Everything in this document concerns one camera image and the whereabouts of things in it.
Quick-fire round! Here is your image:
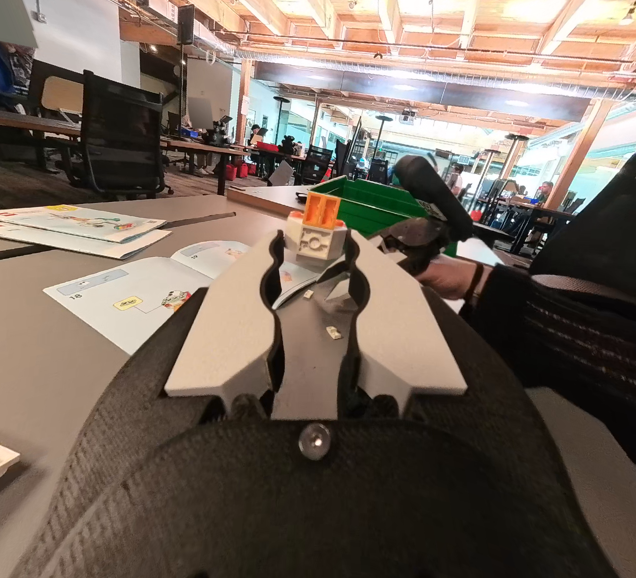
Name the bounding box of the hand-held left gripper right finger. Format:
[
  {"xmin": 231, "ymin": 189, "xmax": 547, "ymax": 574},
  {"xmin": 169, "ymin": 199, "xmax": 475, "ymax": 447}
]
[{"xmin": 342, "ymin": 230, "xmax": 468, "ymax": 416}]

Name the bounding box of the person's right forearm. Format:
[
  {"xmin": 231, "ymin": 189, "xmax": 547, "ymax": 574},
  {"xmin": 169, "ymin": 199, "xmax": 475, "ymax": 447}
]
[{"xmin": 459, "ymin": 260, "xmax": 636, "ymax": 464}]

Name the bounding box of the black wrist band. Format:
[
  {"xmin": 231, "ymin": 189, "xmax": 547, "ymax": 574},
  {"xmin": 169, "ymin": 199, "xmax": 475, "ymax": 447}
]
[{"xmin": 464, "ymin": 262, "xmax": 486, "ymax": 303}]

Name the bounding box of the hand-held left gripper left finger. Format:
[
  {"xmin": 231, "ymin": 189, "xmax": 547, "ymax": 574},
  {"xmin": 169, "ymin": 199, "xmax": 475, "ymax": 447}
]
[{"xmin": 164, "ymin": 230, "xmax": 287, "ymax": 421}]

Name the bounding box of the open lego instruction booklet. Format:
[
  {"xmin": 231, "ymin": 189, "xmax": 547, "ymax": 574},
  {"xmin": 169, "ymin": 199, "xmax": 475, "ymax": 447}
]
[{"xmin": 44, "ymin": 240, "xmax": 321, "ymax": 356}]

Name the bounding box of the person's dark clothed upper body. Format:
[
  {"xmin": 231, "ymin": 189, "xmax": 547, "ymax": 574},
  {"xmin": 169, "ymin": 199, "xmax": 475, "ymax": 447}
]
[{"xmin": 528, "ymin": 153, "xmax": 636, "ymax": 285}]

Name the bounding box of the light wooden board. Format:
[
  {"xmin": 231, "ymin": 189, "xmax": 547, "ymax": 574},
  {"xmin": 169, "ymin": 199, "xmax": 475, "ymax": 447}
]
[{"xmin": 227, "ymin": 185, "xmax": 312, "ymax": 217}]

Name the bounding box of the green plastic bin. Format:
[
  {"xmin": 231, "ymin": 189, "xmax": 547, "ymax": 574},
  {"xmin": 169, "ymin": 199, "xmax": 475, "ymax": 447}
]
[{"xmin": 308, "ymin": 175, "xmax": 459, "ymax": 258}]

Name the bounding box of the black mesh office chair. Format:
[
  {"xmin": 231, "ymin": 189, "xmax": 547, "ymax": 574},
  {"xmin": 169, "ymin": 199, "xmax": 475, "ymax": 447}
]
[{"xmin": 65, "ymin": 69, "xmax": 168, "ymax": 199}]

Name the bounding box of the wooden office desk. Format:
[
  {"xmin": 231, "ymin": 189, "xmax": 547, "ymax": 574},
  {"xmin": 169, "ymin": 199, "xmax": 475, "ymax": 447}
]
[
  {"xmin": 160, "ymin": 137, "xmax": 250, "ymax": 197},
  {"xmin": 0, "ymin": 110, "xmax": 83, "ymax": 176}
]

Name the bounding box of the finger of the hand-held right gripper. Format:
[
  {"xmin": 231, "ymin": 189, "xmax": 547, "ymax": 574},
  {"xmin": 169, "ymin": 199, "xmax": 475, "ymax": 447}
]
[
  {"xmin": 370, "ymin": 235, "xmax": 414, "ymax": 265},
  {"xmin": 324, "ymin": 276, "xmax": 366, "ymax": 316}
]

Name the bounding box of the person's right hand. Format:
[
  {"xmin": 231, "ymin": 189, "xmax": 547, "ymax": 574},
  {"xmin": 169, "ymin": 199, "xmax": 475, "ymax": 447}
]
[{"xmin": 414, "ymin": 260, "xmax": 482, "ymax": 301}]

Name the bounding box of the white and orange lego model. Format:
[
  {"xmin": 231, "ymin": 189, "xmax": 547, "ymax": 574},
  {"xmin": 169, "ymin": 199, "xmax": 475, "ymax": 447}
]
[{"xmin": 285, "ymin": 189, "xmax": 349, "ymax": 268}]

